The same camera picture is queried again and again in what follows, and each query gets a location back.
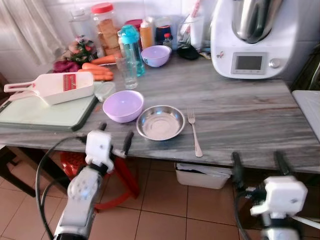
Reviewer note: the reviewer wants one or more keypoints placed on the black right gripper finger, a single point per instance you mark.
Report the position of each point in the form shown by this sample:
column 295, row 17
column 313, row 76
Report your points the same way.
column 238, row 170
column 282, row 163

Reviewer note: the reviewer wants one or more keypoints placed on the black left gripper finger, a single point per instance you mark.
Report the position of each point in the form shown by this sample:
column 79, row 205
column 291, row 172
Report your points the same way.
column 103, row 126
column 129, row 141

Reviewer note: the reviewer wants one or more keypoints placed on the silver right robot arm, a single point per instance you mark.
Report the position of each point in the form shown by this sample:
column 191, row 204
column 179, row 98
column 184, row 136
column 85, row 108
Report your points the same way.
column 281, row 229

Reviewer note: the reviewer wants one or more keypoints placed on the large purple plastic bowl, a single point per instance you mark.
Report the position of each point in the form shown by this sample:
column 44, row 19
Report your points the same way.
column 122, row 107

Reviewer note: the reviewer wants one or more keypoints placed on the red plastic stool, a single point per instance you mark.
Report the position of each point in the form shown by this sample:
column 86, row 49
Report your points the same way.
column 127, row 185

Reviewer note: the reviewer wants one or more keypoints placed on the clear plastic lid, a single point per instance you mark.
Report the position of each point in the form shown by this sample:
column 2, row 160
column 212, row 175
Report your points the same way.
column 104, row 91

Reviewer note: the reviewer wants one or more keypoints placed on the stainless steel deep plate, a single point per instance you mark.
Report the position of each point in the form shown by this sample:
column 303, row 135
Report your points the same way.
column 160, row 124

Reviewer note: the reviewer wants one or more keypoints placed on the white plastic bin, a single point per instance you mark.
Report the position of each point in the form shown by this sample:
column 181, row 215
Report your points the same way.
column 202, row 177

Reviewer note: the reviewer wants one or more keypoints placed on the orange carrot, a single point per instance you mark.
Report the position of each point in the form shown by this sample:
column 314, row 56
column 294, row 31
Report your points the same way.
column 97, row 72

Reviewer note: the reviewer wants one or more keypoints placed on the silver metal fork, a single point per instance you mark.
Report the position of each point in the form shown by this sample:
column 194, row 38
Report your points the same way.
column 194, row 135

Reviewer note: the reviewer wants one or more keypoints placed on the clear drinking glass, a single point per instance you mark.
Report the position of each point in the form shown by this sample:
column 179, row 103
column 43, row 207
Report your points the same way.
column 127, row 75

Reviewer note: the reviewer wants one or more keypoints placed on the white household appliance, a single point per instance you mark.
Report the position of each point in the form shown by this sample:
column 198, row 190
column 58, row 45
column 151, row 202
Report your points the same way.
column 307, row 107

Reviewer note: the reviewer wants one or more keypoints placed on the white mandoline slicer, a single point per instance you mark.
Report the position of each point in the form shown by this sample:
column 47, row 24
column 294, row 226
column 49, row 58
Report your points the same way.
column 55, row 86

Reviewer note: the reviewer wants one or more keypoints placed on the pale green cutting board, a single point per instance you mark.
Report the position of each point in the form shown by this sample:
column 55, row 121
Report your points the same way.
column 35, row 116

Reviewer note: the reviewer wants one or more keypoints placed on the small purple plastic bowl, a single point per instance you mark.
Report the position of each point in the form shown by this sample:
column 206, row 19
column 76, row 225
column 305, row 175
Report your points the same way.
column 155, row 56

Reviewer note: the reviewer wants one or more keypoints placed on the teal water bottle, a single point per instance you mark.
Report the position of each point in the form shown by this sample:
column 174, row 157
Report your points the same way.
column 132, row 42

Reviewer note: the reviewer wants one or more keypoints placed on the red-lidded clear jar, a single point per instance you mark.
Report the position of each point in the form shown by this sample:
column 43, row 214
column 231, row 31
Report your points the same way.
column 106, row 30

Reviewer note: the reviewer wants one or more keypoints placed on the dark wooden chair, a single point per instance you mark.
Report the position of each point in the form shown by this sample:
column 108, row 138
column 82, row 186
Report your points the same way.
column 15, row 167

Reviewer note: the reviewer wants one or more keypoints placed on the orange sauce bottle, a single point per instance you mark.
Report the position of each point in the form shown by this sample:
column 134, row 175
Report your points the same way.
column 146, row 36

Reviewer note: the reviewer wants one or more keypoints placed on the white kitchen food processor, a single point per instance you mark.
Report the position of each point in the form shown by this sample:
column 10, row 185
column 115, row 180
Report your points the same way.
column 260, row 62

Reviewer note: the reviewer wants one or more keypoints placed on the clear glass jar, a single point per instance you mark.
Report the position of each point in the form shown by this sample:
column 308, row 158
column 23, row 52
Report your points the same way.
column 81, row 25

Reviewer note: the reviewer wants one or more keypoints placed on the small red-capped bottle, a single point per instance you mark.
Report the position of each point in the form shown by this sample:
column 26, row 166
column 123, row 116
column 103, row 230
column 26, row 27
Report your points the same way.
column 167, row 42

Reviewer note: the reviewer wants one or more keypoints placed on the red plastic container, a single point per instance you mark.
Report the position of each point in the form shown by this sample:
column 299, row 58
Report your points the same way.
column 134, row 25

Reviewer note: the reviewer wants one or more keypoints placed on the black pouch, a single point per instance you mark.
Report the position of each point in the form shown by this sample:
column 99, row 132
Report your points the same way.
column 188, row 52

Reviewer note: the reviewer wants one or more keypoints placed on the dark blue jar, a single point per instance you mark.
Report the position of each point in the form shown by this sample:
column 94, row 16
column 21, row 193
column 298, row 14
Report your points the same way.
column 161, row 35

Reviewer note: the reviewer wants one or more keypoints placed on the white sheer curtain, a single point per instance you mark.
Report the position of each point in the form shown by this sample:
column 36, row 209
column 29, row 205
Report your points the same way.
column 25, row 25

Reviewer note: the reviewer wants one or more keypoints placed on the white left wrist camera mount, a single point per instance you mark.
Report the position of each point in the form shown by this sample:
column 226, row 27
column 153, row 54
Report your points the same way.
column 98, row 147

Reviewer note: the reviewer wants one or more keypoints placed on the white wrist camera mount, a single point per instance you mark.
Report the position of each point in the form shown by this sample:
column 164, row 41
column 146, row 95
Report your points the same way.
column 282, row 196
column 98, row 147

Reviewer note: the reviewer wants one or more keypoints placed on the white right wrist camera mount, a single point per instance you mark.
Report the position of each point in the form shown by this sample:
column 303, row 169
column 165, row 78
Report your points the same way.
column 282, row 196

